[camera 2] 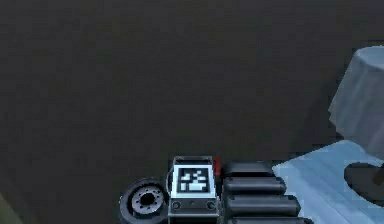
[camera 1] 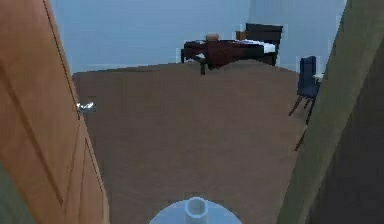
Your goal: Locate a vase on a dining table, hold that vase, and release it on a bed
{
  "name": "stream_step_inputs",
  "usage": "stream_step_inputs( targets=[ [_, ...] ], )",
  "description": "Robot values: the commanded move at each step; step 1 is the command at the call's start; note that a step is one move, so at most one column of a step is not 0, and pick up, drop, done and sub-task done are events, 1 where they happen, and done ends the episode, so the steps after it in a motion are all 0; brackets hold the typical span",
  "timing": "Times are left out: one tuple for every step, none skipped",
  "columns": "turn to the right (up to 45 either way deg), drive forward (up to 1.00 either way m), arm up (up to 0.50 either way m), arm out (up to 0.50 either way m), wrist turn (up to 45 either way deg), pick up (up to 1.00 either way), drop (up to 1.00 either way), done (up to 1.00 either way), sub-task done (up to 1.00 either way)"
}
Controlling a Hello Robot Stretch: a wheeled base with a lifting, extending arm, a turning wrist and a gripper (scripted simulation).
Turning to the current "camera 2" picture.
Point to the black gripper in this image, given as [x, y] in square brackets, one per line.
[145, 201]

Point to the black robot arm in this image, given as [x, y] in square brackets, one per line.
[253, 196]

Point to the pale blue side table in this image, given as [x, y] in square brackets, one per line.
[316, 186]

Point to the grey shaded table lamp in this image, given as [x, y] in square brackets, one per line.
[361, 100]

